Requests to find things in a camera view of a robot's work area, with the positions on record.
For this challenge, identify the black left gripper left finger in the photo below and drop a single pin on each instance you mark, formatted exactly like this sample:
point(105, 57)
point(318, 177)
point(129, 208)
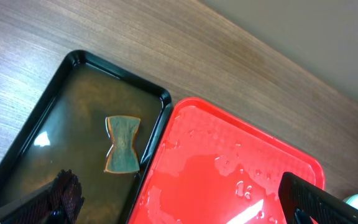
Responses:
point(59, 201)

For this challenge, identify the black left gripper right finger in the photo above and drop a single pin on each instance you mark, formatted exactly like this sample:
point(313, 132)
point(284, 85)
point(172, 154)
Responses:
point(303, 202)

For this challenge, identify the orange green sponge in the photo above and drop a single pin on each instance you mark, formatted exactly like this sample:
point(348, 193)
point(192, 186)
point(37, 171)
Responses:
point(122, 157)

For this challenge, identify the black water tray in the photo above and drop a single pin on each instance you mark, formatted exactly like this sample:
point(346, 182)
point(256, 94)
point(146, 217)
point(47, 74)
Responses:
point(67, 130)

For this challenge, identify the red plastic tray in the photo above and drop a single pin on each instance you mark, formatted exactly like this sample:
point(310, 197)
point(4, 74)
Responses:
point(212, 167)

